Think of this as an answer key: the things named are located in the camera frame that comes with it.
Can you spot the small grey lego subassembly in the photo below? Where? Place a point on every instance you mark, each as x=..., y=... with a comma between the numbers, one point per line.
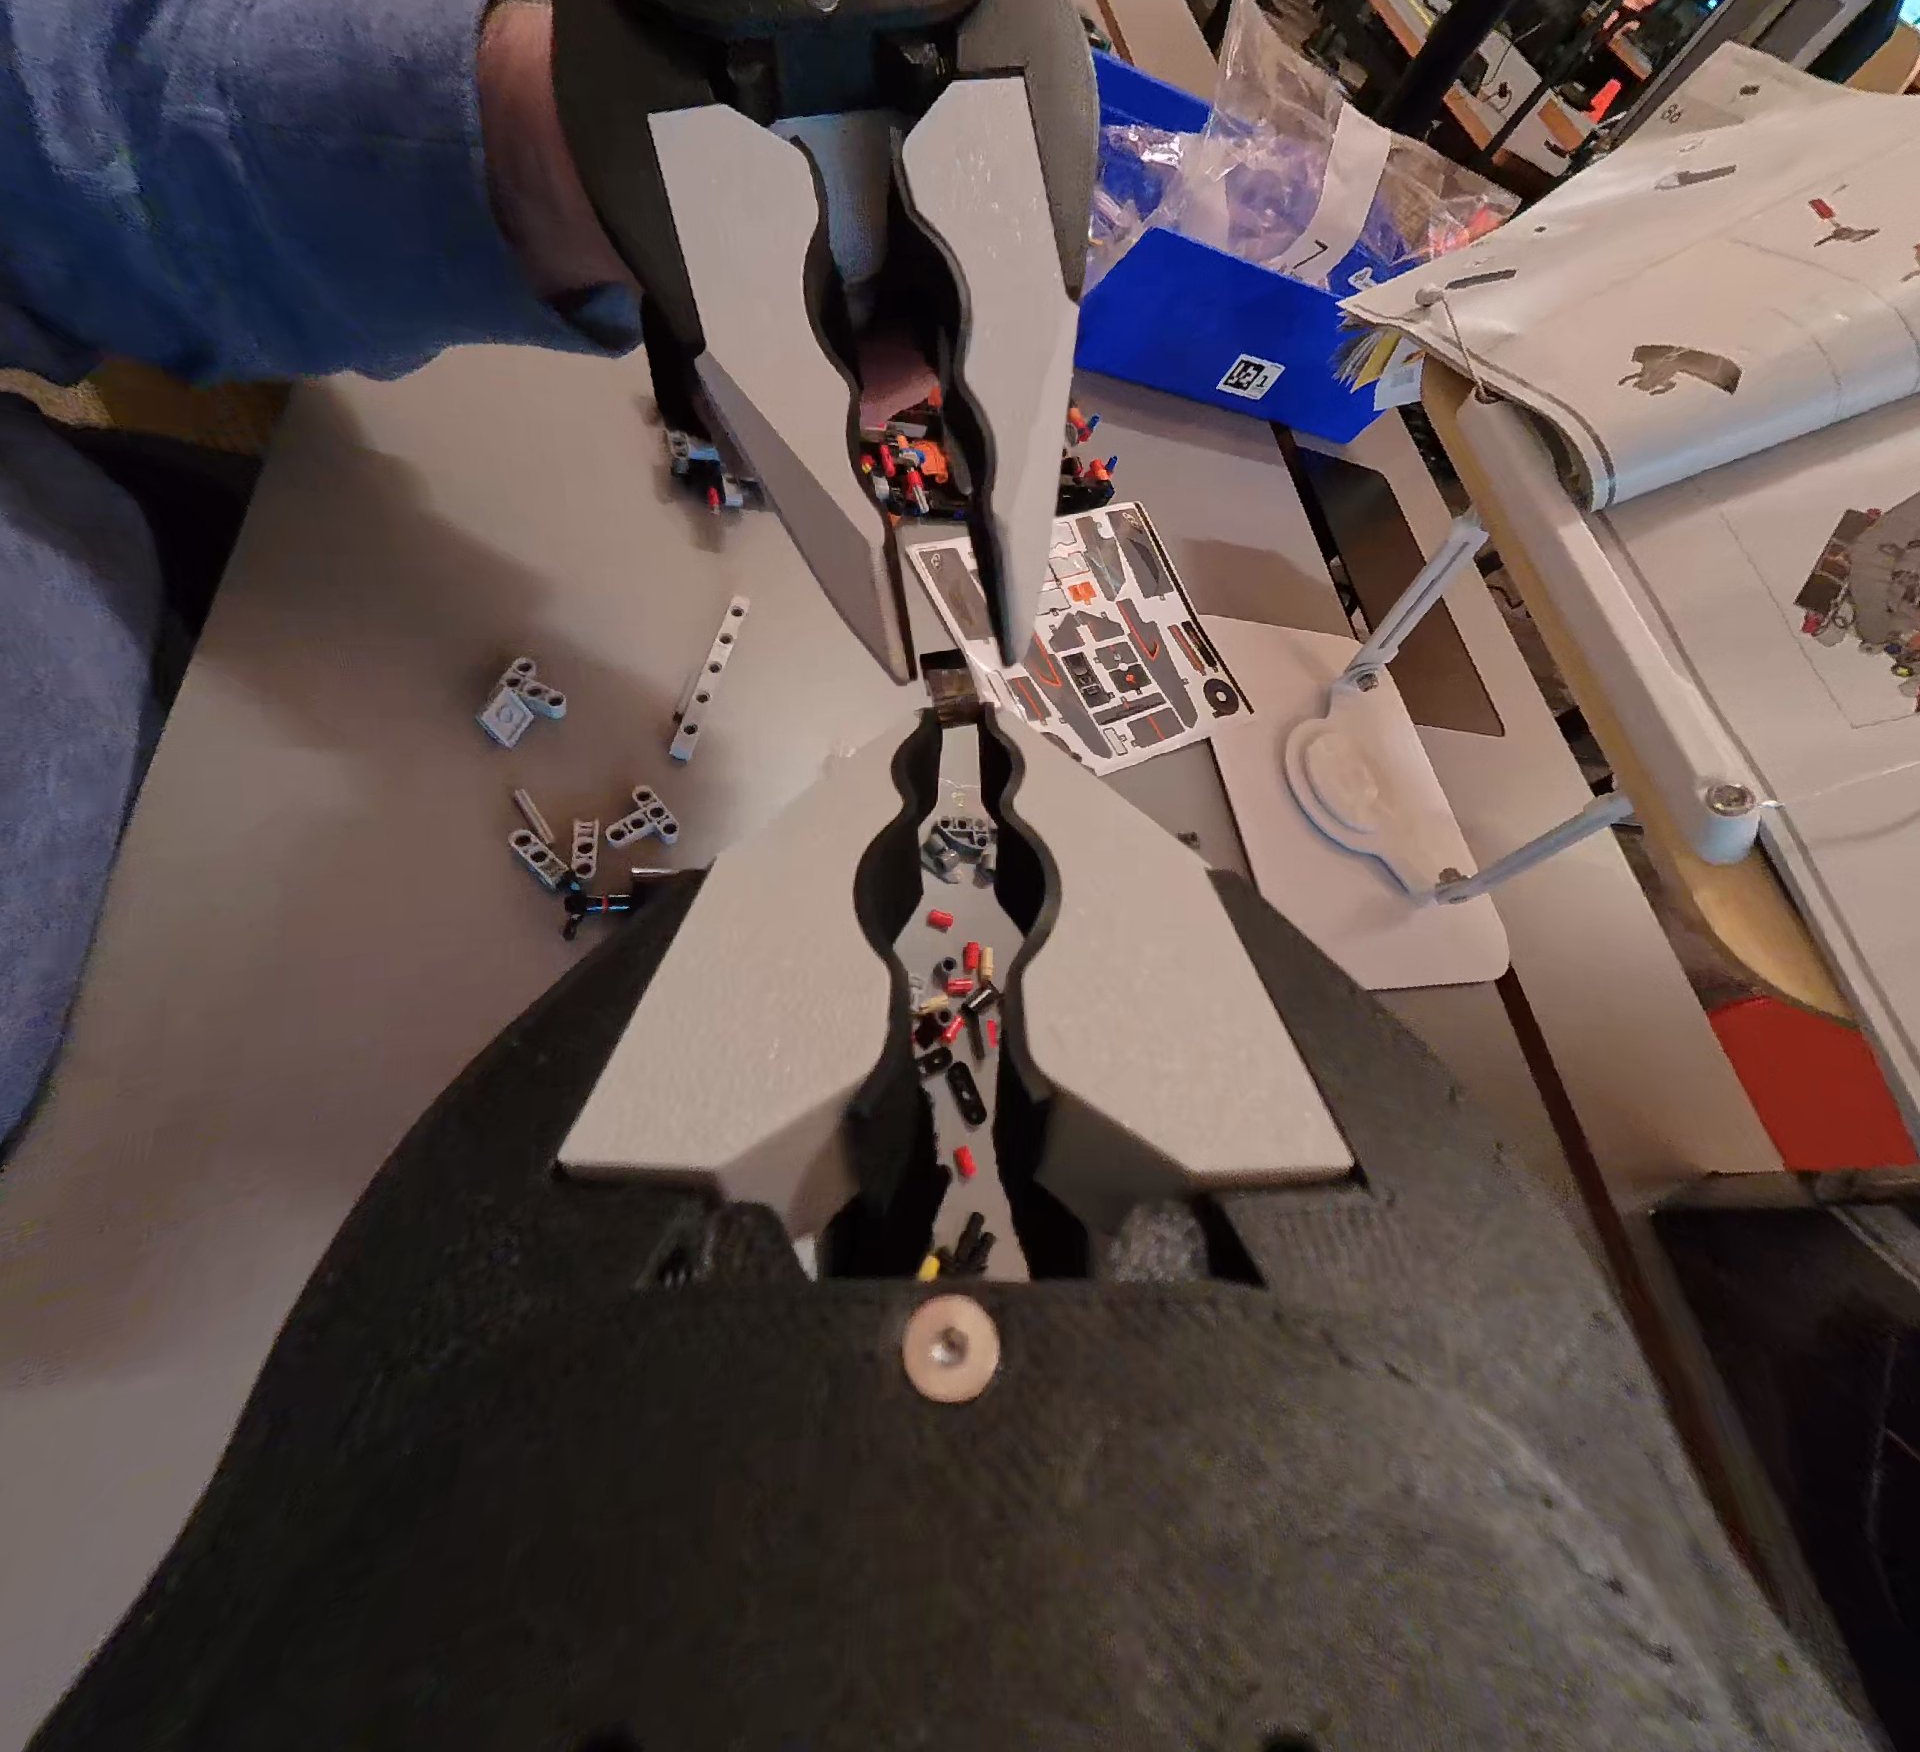
x=720, y=477

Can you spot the white straight lego beam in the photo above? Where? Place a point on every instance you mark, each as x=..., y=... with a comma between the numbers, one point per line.
x=709, y=686

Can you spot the small black lego connector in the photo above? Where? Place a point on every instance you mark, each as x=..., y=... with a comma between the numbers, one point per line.
x=949, y=689

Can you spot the partly built lego car model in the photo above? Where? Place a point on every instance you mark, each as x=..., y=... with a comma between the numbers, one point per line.
x=905, y=459

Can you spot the clear plastic bags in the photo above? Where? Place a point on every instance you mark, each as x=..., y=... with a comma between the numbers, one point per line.
x=1290, y=132

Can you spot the pile of coloured lego pins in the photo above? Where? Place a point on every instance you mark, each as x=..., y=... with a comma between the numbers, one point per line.
x=937, y=1028

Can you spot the blue bin with tag label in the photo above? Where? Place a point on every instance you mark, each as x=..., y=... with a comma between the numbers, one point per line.
x=1184, y=311

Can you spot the lego sticker sheet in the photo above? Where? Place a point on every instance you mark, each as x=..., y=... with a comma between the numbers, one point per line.
x=1119, y=643

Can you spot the lego instruction booklet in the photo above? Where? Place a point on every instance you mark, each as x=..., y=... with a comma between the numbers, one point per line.
x=1725, y=251

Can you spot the cluster of white lego beams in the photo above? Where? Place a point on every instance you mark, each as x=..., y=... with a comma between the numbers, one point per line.
x=645, y=814

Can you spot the red plastic object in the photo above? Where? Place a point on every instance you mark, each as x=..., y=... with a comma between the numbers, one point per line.
x=1785, y=1078

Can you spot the person's left hand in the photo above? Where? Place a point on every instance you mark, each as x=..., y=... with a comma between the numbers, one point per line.
x=532, y=145

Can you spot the light grey plate with beams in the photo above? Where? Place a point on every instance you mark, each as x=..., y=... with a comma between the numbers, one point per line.
x=507, y=719

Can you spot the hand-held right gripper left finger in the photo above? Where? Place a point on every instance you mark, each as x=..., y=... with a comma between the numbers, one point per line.
x=734, y=1015

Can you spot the grey rounded beam with holes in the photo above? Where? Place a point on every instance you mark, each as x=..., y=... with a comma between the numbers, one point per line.
x=962, y=844

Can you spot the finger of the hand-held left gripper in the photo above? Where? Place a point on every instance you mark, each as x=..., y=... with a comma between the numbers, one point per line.
x=751, y=283
x=1005, y=311

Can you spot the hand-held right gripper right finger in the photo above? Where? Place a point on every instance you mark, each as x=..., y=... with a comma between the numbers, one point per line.
x=1184, y=1015

